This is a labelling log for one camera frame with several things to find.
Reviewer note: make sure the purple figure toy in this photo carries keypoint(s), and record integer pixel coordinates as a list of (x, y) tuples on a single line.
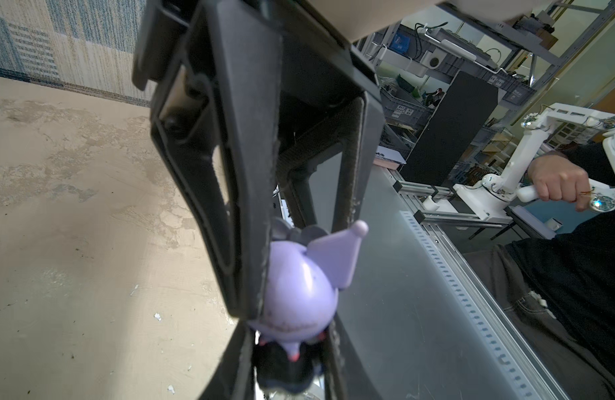
[(307, 270)]

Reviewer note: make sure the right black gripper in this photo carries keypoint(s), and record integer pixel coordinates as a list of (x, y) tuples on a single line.
[(222, 69)]

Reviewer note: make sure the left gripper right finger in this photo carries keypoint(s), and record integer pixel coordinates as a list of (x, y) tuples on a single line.
[(344, 374)]

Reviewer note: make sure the operator's hand on controller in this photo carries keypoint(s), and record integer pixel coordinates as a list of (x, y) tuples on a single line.
[(555, 178)]

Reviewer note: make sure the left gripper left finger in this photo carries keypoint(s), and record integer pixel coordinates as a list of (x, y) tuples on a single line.
[(233, 378)]

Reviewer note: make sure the seated person black shirt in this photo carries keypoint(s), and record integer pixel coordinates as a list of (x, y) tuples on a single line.
[(560, 294)]

